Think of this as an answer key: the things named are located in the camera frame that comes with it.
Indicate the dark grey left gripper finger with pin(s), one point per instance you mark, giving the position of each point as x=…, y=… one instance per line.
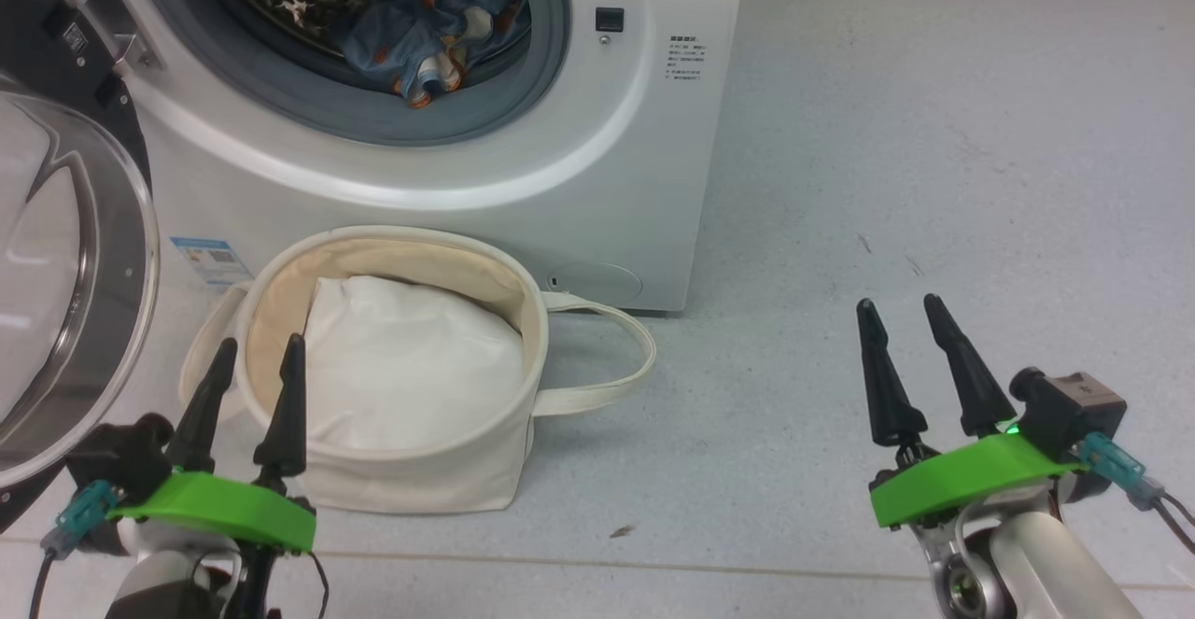
x=205, y=423
x=285, y=432

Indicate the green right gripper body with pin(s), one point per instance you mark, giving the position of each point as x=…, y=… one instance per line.
x=962, y=479

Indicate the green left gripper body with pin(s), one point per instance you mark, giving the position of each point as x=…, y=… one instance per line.
x=224, y=505

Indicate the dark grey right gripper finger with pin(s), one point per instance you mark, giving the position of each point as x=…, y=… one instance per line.
x=976, y=386
x=892, y=395

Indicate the washing machine door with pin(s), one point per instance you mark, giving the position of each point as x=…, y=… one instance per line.
x=75, y=320

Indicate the blue cartoon print garment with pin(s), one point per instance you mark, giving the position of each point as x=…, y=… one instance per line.
x=439, y=21

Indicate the white front-load washing machine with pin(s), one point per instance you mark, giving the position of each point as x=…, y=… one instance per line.
x=560, y=189

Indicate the metal door hinge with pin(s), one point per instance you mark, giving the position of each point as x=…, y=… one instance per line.
x=131, y=45

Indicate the black door latch socket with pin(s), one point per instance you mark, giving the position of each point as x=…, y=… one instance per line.
x=609, y=20

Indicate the white cloth in basket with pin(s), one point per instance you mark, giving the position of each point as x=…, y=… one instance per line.
x=411, y=367

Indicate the cream canvas laundry basket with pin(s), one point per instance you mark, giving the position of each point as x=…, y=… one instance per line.
x=420, y=479

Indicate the blue energy label sticker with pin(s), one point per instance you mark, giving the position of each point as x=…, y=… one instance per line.
x=213, y=261

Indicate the round white filter cover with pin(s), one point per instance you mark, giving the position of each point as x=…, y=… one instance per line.
x=597, y=281

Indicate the small printed text sticker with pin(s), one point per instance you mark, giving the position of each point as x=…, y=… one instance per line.
x=686, y=59

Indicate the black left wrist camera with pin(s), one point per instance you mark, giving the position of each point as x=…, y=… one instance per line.
x=121, y=456

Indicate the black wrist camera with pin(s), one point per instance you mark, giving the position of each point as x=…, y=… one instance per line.
x=1074, y=409
x=121, y=456

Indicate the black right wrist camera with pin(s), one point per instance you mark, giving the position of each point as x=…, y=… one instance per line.
x=1074, y=409

